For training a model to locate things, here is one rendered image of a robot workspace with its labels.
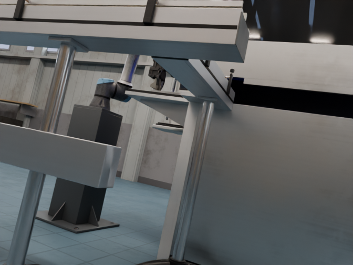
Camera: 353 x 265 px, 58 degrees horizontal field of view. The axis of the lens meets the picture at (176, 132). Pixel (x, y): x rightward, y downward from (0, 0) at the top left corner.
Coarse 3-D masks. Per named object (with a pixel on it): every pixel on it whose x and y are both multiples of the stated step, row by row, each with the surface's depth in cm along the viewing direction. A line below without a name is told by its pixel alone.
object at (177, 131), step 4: (156, 128) 266; (160, 128) 260; (164, 128) 258; (168, 128) 256; (172, 128) 255; (176, 128) 253; (180, 128) 252; (172, 132) 273; (176, 132) 265; (180, 132) 258
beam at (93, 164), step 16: (0, 128) 102; (16, 128) 99; (0, 144) 101; (16, 144) 98; (32, 144) 96; (48, 144) 94; (64, 144) 92; (80, 144) 90; (96, 144) 88; (0, 160) 100; (16, 160) 97; (32, 160) 95; (48, 160) 93; (64, 160) 91; (80, 160) 89; (96, 160) 87; (112, 160) 90; (64, 176) 90; (80, 176) 88; (96, 176) 87; (112, 176) 92
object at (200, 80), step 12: (156, 60) 102; (168, 60) 99; (180, 60) 97; (192, 60) 99; (204, 60) 109; (168, 72) 112; (180, 72) 109; (192, 72) 106; (204, 72) 111; (216, 72) 124; (192, 84) 122; (204, 84) 119; (216, 84) 127; (228, 84) 143; (204, 96) 139; (216, 96) 134; (228, 96) 147; (216, 108) 160; (228, 108) 154
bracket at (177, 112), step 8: (152, 104) 186; (160, 104) 184; (168, 104) 182; (176, 104) 180; (160, 112) 183; (168, 112) 181; (176, 112) 180; (184, 112) 178; (176, 120) 179; (184, 120) 177
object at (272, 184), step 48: (192, 144) 163; (240, 144) 154; (288, 144) 147; (336, 144) 140; (240, 192) 151; (288, 192) 143; (336, 192) 137; (192, 240) 155; (240, 240) 148; (288, 240) 140; (336, 240) 134
